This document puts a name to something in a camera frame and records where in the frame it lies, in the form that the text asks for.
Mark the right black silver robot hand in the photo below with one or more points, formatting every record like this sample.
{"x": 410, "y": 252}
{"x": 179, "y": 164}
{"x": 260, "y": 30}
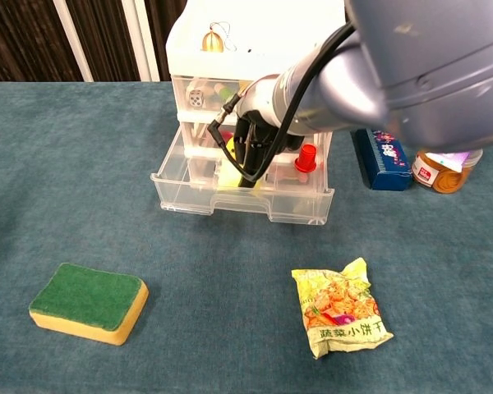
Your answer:
{"x": 250, "y": 135}

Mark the small yellow packet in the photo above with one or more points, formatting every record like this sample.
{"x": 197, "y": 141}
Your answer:
{"x": 229, "y": 180}

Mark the clear drawer with chick toy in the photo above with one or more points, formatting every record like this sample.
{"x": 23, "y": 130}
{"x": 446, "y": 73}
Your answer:
{"x": 189, "y": 197}

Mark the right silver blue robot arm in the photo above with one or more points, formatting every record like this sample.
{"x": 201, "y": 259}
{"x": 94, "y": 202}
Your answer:
{"x": 415, "y": 61}

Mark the clear drawer with dice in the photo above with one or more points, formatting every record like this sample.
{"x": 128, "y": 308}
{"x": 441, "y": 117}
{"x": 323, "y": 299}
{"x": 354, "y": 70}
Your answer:
{"x": 181, "y": 94}

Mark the white plastic drawer unit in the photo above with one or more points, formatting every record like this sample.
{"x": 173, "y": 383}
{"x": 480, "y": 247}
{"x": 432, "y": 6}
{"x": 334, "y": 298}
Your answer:
{"x": 263, "y": 33}

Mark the red flat toy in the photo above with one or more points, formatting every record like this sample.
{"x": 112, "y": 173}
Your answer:
{"x": 227, "y": 135}

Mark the yellow block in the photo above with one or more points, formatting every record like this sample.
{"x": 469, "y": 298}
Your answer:
{"x": 244, "y": 86}

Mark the green white cylinder toy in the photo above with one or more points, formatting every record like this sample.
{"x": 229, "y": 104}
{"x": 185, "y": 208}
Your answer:
{"x": 224, "y": 92}

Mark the red cup toy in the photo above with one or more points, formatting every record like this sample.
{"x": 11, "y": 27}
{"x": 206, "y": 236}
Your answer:
{"x": 306, "y": 158}

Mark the white dice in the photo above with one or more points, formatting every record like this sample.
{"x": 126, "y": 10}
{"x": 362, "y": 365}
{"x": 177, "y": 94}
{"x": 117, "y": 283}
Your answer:
{"x": 196, "y": 99}

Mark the blue tablecloth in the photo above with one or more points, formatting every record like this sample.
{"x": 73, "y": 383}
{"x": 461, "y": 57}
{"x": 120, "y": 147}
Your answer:
{"x": 189, "y": 254}

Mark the dark blue carton box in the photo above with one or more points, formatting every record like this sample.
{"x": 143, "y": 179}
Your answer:
{"x": 388, "y": 164}

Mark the yellow green snack packet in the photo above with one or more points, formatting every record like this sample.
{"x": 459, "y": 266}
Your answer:
{"x": 341, "y": 312}

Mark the clear jar amber contents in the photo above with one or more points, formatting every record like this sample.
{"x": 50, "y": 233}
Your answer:
{"x": 448, "y": 180}

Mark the green yellow sponge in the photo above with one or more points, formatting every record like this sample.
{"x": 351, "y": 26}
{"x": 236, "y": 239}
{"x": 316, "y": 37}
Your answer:
{"x": 86, "y": 295}

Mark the dark brown curtain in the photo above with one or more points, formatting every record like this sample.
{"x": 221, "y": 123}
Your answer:
{"x": 24, "y": 41}

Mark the white post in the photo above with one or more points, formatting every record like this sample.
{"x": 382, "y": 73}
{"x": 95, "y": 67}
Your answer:
{"x": 72, "y": 41}
{"x": 141, "y": 41}

